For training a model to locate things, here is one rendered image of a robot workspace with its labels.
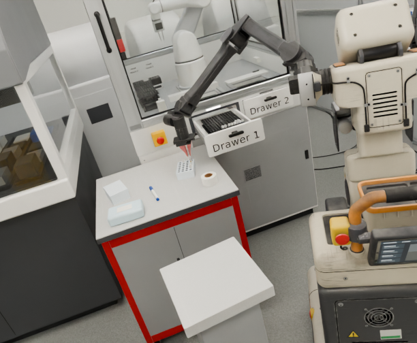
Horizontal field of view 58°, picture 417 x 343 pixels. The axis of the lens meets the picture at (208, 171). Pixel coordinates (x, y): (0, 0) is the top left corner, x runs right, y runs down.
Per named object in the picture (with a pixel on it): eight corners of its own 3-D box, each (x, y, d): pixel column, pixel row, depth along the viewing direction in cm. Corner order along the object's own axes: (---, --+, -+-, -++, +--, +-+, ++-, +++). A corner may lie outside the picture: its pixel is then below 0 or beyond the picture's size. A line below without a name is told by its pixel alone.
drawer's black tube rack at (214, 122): (246, 133, 190) (244, 121, 187) (214, 143, 188) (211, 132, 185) (232, 121, 210) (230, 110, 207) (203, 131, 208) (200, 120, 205)
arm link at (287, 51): (240, 7, 159) (255, 20, 165) (221, 35, 163) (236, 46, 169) (303, 45, 128) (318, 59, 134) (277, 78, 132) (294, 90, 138)
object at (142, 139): (306, 102, 219) (304, 77, 213) (137, 156, 206) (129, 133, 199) (249, 74, 303) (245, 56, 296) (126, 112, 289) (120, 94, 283)
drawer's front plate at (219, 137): (265, 139, 183) (261, 118, 178) (209, 158, 179) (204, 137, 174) (264, 138, 185) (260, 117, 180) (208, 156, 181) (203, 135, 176)
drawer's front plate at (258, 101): (294, 104, 216) (291, 86, 211) (246, 120, 212) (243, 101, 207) (292, 103, 217) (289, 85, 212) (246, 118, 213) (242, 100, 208)
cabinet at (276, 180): (321, 213, 255) (309, 101, 219) (177, 266, 242) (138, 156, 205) (266, 160, 339) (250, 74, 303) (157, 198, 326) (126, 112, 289)
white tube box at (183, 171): (195, 177, 178) (193, 170, 177) (178, 180, 179) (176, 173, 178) (195, 165, 189) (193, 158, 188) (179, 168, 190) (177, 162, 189)
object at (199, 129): (260, 136, 184) (258, 124, 181) (210, 152, 181) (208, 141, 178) (234, 114, 219) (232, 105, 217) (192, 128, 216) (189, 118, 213)
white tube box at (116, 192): (131, 197, 175) (127, 188, 173) (113, 205, 172) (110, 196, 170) (122, 188, 185) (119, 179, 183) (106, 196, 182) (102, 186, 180)
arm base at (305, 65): (288, 79, 126) (325, 73, 123) (285, 60, 129) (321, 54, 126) (290, 95, 133) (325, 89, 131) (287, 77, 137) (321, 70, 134)
